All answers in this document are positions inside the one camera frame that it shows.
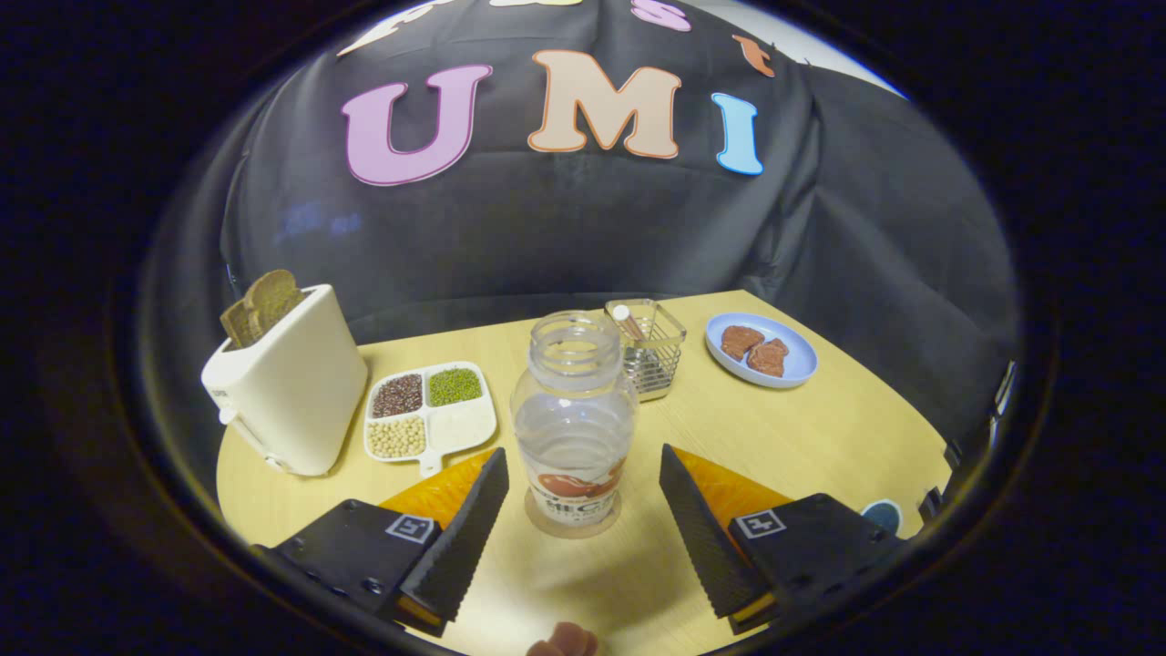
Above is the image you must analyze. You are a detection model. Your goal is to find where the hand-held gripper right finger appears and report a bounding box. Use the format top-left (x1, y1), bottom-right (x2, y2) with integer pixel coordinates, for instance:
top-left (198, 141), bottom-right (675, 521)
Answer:
top-left (659, 444), bottom-right (908, 636)

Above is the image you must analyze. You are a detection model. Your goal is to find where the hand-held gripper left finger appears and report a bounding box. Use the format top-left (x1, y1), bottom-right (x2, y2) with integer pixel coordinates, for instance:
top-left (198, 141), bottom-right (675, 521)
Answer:
top-left (251, 447), bottom-right (510, 637)

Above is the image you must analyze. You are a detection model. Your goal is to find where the clear plastic juice bottle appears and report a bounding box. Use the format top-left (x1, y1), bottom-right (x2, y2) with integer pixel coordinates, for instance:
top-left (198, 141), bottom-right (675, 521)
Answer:
top-left (510, 310), bottom-right (639, 529)

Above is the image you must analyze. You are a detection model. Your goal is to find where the white divided tray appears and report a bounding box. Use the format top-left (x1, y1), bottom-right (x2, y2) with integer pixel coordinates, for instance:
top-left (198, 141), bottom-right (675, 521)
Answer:
top-left (363, 364), bottom-right (498, 479)

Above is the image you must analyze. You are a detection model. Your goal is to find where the pile of white rice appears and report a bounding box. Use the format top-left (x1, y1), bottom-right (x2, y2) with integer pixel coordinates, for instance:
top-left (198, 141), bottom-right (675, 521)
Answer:
top-left (428, 405), bottom-right (496, 452)

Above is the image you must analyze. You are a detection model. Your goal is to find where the pile of yellow soybeans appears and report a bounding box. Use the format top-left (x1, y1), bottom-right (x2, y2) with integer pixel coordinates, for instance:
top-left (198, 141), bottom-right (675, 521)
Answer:
top-left (368, 416), bottom-right (427, 459)

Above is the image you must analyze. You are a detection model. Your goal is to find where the pile of green beans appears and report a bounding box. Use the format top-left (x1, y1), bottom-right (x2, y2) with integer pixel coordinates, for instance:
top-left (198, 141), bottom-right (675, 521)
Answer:
top-left (428, 367), bottom-right (483, 407)

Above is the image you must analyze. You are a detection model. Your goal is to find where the pile of red beans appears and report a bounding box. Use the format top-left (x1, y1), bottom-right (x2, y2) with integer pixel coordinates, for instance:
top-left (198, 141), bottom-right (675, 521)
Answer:
top-left (372, 374), bottom-right (424, 418)

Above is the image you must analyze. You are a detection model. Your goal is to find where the wooden table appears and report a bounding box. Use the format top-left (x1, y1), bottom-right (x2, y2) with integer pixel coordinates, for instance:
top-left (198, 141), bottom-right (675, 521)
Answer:
top-left (216, 290), bottom-right (953, 656)

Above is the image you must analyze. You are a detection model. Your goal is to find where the brown meat piece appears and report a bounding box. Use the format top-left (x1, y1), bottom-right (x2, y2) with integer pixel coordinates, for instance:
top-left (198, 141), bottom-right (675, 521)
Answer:
top-left (747, 338), bottom-right (790, 378)
top-left (721, 325), bottom-right (765, 360)

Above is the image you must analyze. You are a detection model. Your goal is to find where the small blue round object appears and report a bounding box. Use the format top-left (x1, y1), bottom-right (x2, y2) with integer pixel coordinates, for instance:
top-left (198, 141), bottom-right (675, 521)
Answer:
top-left (861, 499), bottom-right (904, 537)

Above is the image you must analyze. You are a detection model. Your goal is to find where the blue plate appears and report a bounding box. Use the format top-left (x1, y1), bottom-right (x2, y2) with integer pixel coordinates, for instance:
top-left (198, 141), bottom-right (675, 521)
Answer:
top-left (705, 313), bottom-right (819, 390)

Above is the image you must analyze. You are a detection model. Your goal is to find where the white toaster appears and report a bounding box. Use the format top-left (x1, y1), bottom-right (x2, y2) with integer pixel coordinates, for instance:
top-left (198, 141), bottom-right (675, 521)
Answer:
top-left (200, 284), bottom-right (370, 477)

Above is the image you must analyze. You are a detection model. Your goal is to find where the brown bread slice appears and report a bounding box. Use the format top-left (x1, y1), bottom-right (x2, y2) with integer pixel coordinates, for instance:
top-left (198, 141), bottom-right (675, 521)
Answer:
top-left (220, 299), bottom-right (261, 350)
top-left (242, 269), bottom-right (306, 343)

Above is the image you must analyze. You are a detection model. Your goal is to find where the black backdrop cloth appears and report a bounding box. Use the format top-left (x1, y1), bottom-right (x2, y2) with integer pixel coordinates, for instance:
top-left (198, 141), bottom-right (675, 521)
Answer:
top-left (219, 0), bottom-right (1019, 438)

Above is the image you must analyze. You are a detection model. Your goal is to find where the metal wire basket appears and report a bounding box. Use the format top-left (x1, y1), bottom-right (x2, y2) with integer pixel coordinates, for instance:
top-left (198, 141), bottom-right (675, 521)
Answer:
top-left (605, 299), bottom-right (688, 403)

